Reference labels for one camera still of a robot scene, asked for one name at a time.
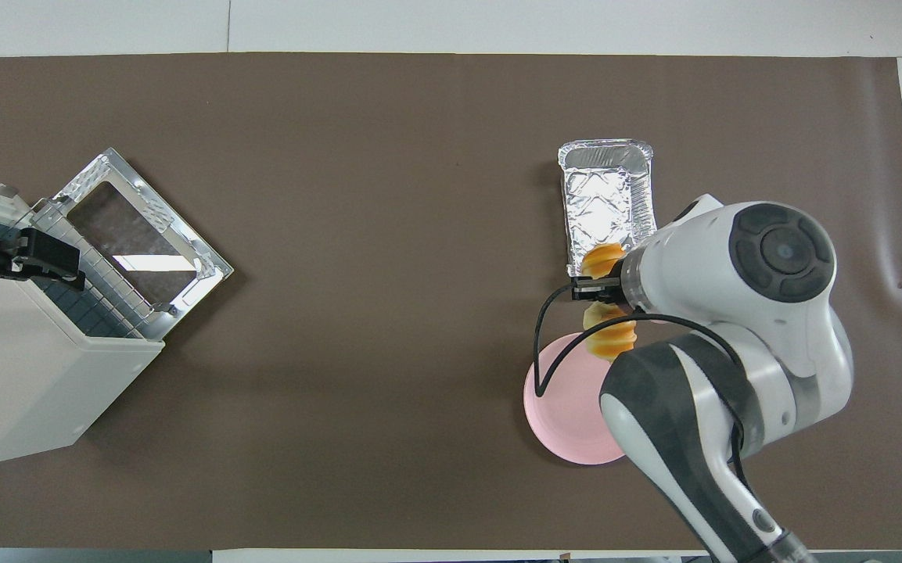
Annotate metal oven wire rack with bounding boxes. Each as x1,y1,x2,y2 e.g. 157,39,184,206
9,199,148,339

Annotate golden ridged bread loaf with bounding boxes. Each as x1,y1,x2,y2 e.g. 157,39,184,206
580,242,638,361

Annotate cream toaster oven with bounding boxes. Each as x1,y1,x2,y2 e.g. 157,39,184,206
0,147,235,468

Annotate pink round plate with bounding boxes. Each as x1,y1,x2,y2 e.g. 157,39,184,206
523,332,628,467

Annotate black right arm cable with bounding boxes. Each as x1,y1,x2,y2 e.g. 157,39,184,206
533,283,750,464

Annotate brown table mat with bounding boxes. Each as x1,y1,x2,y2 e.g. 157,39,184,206
0,52,902,551

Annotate glass oven door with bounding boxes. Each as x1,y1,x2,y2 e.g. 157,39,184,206
52,147,235,342

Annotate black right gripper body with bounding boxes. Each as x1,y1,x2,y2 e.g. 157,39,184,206
573,274,626,307

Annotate aluminium foil baking tray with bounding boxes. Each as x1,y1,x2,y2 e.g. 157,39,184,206
558,139,658,279

